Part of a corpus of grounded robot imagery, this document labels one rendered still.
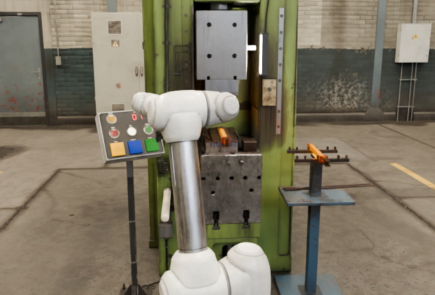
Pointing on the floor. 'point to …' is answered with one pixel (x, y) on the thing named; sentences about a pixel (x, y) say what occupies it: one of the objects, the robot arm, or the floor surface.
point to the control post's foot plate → (135, 290)
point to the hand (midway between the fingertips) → (158, 137)
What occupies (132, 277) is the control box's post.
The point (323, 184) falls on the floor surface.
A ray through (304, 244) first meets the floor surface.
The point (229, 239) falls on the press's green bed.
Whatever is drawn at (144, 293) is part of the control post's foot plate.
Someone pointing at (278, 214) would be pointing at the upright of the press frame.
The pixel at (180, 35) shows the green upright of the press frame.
